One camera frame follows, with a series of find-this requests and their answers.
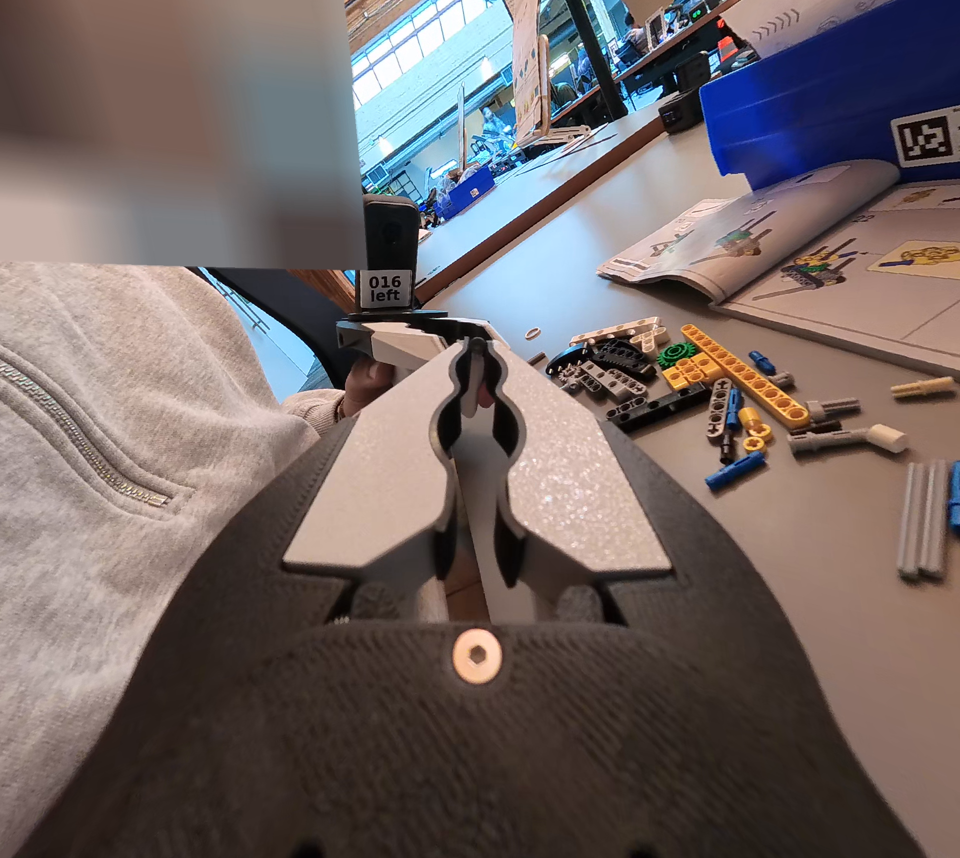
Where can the grey lego connector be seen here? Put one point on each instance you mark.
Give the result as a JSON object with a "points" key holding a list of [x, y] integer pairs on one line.
{"points": [[832, 408]]}

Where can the black curved lego beam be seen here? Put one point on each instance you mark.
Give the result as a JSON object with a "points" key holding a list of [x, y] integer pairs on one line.
{"points": [[622, 357]]}

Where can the short yellow lego beam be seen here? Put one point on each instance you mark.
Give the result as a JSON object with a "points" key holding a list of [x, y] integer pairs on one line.
{"points": [[686, 372]]}

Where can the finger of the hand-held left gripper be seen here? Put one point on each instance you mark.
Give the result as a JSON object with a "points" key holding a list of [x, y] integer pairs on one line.
{"points": [[405, 348], [427, 329]]}

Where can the green lego gear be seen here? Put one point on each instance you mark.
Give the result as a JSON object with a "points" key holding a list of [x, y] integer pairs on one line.
{"points": [[677, 356]]}

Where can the person's left hand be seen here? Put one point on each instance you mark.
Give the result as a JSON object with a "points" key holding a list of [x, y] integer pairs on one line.
{"points": [[364, 389]]}

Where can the black round-hole lego liftarm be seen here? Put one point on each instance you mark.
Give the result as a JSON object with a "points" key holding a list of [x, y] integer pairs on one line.
{"points": [[566, 359]]}

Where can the thick grey lego beam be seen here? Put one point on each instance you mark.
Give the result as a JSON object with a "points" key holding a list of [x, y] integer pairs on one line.
{"points": [[619, 384]]}

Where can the small grey lego pin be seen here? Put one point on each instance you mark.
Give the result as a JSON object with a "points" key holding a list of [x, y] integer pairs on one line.
{"points": [[784, 380]]}

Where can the person's left forearm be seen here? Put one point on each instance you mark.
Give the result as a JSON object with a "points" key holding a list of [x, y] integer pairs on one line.
{"points": [[311, 412]]}

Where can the blue lego pin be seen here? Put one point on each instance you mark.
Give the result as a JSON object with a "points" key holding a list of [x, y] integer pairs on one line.
{"points": [[761, 361], [954, 498]]}

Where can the person's grey hoodie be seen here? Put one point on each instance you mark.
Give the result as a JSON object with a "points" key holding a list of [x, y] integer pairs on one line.
{"points": [[90, 461]]}

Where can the tan lego pin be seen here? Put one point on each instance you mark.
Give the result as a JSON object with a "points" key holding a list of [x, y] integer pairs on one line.
{"points": [[922, 388]]}

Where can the small blue storage bin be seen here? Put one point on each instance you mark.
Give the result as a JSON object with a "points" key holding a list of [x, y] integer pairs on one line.
{"points": [[472, 191]]}

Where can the white angled lego beam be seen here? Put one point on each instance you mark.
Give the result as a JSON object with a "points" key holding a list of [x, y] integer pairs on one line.
{"points": [[630, 332]]}

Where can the grey lego peg white tip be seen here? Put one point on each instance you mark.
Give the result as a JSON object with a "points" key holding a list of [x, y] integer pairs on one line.
{"points": [[840, 440]]}

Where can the lego instruction booklet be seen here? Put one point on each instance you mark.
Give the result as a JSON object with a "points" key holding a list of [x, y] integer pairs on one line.
{"points": [[825, 318]]}

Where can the thin wooden panel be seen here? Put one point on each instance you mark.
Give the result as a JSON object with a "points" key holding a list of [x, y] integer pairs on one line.
{"points": [[461, 131]]}

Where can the small black device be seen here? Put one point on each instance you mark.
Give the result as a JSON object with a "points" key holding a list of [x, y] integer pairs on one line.
{"points": [[681, 112], [691, 72]]}

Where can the long yellow lego beam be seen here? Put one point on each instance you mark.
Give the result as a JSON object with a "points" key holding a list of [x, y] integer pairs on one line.
{"points": [[742, 372]]}

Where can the black lego pin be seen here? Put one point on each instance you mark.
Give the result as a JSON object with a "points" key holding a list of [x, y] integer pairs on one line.
{"points": [[727, 449]]}

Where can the cardboard display stand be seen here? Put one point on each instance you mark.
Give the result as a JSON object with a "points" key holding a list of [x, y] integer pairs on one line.
{"points": [[529, 48]]}

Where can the black straight lego beam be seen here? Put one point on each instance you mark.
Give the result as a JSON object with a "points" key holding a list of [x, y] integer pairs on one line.
{"points": [[660, 408]]}

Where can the thin grey lego liftarm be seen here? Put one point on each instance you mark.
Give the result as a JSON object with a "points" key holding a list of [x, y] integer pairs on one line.
{"points": [[718, 408]]}

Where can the large blue storage bin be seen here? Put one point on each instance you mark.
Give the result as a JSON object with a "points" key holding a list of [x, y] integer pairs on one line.
{"points": [[810, 116]]}

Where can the grey lego axle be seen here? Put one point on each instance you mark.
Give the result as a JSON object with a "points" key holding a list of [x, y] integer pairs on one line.
{"points": [[910, 521], [936, 521]]}

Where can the yellow lego bush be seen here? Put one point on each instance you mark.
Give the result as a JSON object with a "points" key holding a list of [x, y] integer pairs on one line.
{"points": [[750, 416], [757, 440]]}

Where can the black metal pole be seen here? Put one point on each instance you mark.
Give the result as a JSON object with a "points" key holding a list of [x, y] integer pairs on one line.
{"points": [[577, 11]]}

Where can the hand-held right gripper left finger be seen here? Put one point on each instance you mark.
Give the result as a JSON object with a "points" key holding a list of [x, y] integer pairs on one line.
{"points": [[360, 498]]}

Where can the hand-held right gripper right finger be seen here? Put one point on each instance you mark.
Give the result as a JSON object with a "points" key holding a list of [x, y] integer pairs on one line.
{"points": [[585, 498]]}

